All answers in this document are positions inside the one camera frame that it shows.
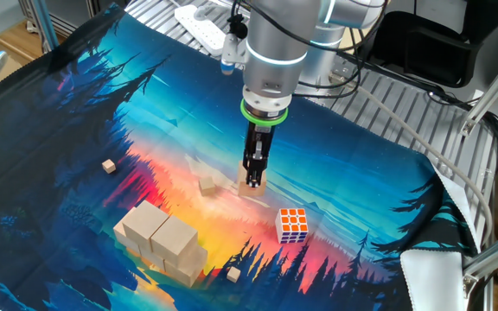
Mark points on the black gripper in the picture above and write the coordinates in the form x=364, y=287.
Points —
x=258, y=134

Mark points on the large wooden cube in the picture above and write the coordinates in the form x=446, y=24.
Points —
x=121, y=235
x=174, y=239
x=145, y=222
x=150, y=257
x=244, y=189
x=193, y=267

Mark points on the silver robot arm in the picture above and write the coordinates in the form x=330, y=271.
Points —
x=275, y=43

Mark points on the small wooden cube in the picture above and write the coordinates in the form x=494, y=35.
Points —
x=109, y=166
x=207, y=185
x=233, y=274

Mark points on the Rubik's cube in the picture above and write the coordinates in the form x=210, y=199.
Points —
x=291, y=225

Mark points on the forest sunset printed cloth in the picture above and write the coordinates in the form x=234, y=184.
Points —
x=340, y=173

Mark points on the white flat device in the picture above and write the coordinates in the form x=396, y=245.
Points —
x=199, y=23

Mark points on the black office chair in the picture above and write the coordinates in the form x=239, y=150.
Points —
x=426, y=47

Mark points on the aluminium extrusion rack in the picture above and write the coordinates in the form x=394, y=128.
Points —
x=69, y=21

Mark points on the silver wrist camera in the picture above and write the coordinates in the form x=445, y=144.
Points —
x=231, y=54

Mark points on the aluminium frame bar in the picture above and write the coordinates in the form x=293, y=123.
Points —
x=493, y=90
x=495, y=255

